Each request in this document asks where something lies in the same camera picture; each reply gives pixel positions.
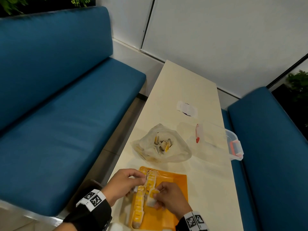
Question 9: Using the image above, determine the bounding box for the clear box with red latches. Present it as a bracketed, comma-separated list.
[190, 120, 244, 161]

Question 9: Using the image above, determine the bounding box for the person's right forearm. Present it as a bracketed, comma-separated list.
[175, 216, 191, 231]

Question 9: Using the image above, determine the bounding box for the white marker wristband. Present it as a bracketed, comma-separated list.
[183, 211, 209, 231]
[76, 189, 107, 212]

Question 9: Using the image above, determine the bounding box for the white paper patch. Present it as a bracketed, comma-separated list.
[176, 101, 198, 117]

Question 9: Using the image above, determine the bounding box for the clear plastic bag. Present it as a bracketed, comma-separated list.
[131, 123, 193, 163]

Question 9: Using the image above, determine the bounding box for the black metal pole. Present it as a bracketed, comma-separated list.
[266, 53, 308, 89]

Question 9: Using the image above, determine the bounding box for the person's left forearm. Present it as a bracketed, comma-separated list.
[54, 199, 113, 231]

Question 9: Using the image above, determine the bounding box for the person's right hand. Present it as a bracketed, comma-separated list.
[152, 181, 193, 221]

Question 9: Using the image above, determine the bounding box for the person's left hand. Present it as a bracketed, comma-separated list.
[101, 168, 147, 207]

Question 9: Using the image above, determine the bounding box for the row of tea bags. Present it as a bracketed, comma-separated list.
[132, 169, 146, 229]

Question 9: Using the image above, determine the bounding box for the green leafy plant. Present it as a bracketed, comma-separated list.
[0, 0, 92, 15]
[286, 70, 308, 101]

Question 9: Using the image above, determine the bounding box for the yellow tray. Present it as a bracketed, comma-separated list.
[129, 166, 189, 231]

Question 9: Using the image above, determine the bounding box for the bunch of tea bags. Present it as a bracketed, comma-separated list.
[126, 175, 145, 196]

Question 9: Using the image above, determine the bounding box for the blue sofa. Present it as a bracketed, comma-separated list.
[221, 87, 308, 231]
[0, 6, 147, 217]

